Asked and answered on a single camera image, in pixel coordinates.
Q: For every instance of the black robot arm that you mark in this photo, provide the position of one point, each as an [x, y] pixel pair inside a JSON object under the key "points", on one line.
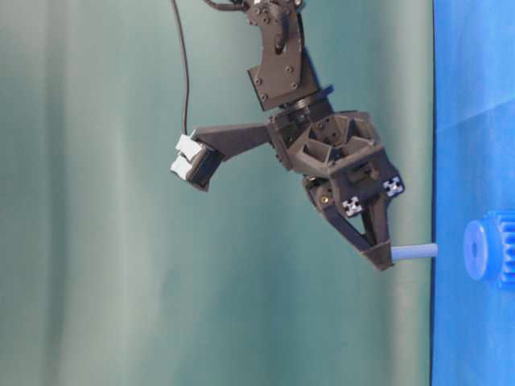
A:
{"points": [[285, 81]]}

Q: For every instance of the blue cylindrical shaft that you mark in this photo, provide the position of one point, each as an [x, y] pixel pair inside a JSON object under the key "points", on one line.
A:
{"points": [[414, 251]]}

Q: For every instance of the green fabric backdrop curtain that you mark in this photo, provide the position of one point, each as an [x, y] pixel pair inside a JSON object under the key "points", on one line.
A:
{"points": [[116, 272]]}

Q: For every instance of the wrist camera with silver mount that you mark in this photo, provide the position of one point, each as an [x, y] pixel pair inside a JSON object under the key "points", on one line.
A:
{"points": [[195, 162]]}

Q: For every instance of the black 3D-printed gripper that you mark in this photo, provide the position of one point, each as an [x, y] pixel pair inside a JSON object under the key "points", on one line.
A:
{"points": [[342, 149]]}

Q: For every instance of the small blue plastic gear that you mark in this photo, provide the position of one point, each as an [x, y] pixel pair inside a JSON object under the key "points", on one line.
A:
{"points": [[488, 249]]}

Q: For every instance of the blue mat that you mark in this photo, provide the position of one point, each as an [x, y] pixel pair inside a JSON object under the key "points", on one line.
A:
{"points": [[473, 321]]}

